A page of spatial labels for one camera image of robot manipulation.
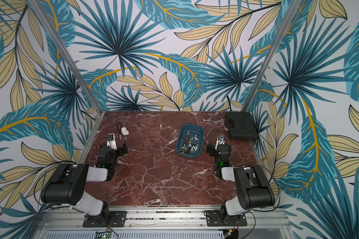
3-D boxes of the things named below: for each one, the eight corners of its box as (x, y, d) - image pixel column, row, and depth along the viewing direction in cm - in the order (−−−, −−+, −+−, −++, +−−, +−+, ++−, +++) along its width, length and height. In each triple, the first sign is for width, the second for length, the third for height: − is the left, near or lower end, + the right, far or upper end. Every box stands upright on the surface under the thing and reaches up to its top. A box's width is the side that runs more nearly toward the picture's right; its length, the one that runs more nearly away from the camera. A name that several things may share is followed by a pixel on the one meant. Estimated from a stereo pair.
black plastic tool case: (230, 141, 106) (232, 135, 101) (223, 116, 121) (226, 110, 116) (255, 141, 106) (260, 136, 101) (246, 116, 121) (249, 110, 116)
